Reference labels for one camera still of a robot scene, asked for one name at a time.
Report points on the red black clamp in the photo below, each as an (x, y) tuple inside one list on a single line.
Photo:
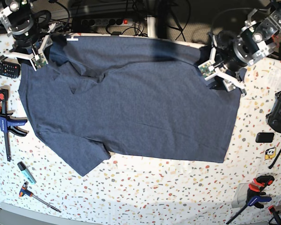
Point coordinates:
[(275, 217)]

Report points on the white metal table post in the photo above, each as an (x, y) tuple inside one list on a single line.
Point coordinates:
[(151, 27)]

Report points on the white power strip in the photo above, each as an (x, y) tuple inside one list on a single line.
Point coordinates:
[(100, 22)]

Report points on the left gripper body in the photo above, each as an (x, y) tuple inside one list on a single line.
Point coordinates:
[(228, 44)]

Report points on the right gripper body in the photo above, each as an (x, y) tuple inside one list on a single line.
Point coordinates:
[(28, 42)]

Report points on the orange blue T-handle screwdriver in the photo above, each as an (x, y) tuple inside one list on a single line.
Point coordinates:
[(25, 191)]

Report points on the light blue highlighter marker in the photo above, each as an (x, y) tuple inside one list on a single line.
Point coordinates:
[(27, 174)]

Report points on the dark blue T-shirt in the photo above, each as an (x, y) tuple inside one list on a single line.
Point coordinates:
[(131, 96)]

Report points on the small black rectangular case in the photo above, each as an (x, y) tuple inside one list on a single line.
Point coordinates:
[(264, 137)]

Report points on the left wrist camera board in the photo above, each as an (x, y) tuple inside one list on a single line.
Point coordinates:
[(207, 70)]

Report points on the black game controller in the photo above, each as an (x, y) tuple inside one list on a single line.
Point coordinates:
[(273, 119)]

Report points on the white paper sheet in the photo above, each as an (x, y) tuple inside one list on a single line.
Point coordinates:
[(274, 79)]

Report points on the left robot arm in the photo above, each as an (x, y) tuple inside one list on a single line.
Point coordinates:
[(258, 32)]

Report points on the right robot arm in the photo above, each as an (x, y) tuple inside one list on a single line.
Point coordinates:
[(17, 15)]

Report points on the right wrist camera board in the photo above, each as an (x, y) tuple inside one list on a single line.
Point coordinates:
[(39, 61)]

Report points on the clear plastic bag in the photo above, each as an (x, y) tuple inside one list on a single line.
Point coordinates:
[(240, 196)]

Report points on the yellow panda sticker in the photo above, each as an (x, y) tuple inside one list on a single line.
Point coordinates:
[(270, 153)]

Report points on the blue black bar clamp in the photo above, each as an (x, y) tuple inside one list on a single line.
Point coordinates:
[(255, 194), (7, 124)]

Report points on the black TV remote control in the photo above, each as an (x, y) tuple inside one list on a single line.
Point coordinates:
[(11, 70)]

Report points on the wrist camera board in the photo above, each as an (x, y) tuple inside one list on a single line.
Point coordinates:
[(207, 70), (39, 61)]

